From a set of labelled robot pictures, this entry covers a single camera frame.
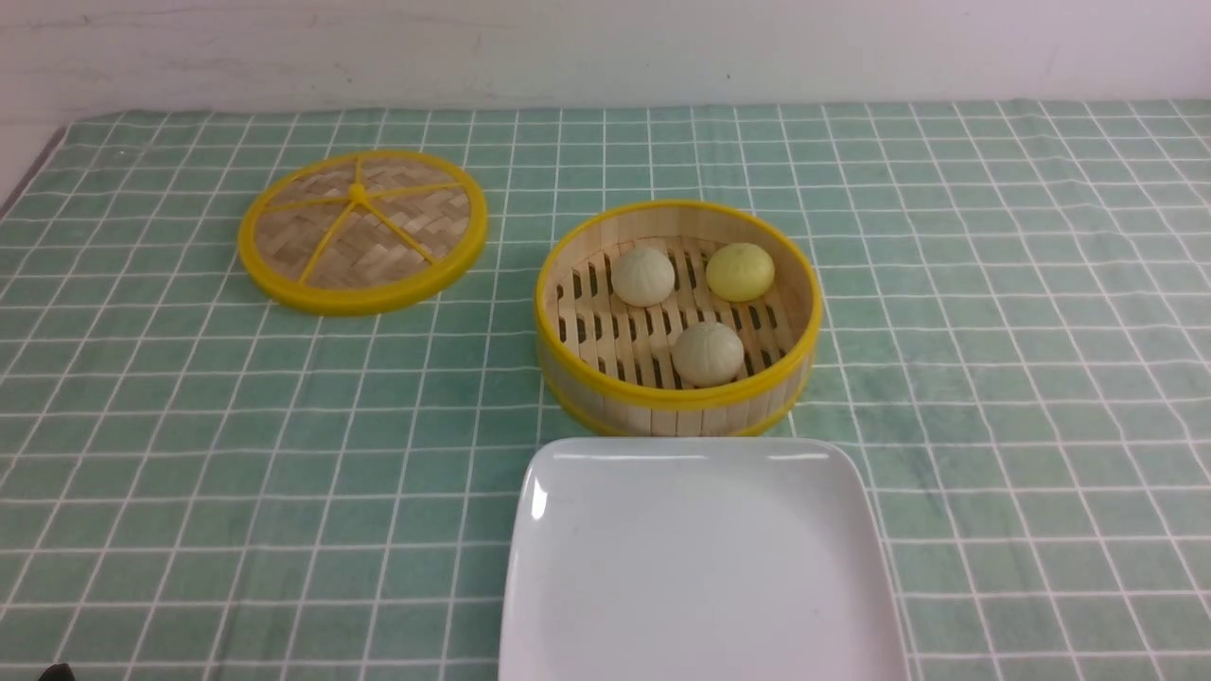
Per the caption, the white steamed bun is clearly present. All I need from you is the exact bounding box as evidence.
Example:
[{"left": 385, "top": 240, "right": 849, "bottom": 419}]
[{"left": 610, "top": 246, "right": 677, "bottom": 307}]

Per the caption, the beige steamed bun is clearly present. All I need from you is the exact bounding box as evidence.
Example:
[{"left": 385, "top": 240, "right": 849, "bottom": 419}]
[{"left": 672, "top": 322, "right": 745, "bottom": 388}]

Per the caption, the yellow steamed bun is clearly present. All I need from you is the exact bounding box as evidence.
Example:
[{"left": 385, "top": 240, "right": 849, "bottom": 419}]
[{"left": 705, "top": 242, "right": 776, "bottom": 303}]

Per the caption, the white square plate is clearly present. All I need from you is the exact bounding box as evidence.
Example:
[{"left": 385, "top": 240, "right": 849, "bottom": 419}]
[{"left": 498, "top": 437, "right": 911, "bottom": 680}]

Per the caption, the bamboo steamer basket yellow rim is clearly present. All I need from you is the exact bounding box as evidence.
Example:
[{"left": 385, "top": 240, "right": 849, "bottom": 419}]
[{"left": 534, "top": 200, "right": 825, "bottom": 437}]

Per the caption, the woven bamboo steamer lid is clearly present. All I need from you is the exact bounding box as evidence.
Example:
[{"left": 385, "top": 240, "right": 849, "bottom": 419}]
[{"left": 237, "top": 149, "right": 488, "bottom": 316}]

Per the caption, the green checkered tablecloth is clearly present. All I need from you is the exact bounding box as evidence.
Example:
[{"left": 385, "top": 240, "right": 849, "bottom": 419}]
[{"left": 1, "top": 101, "right": 1210, "bottom": 680}]

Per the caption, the black object at corner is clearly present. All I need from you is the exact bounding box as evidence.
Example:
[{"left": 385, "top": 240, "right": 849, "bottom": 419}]
[{"left": 38, "top": 662, "right": 78, "bottom": 681}]

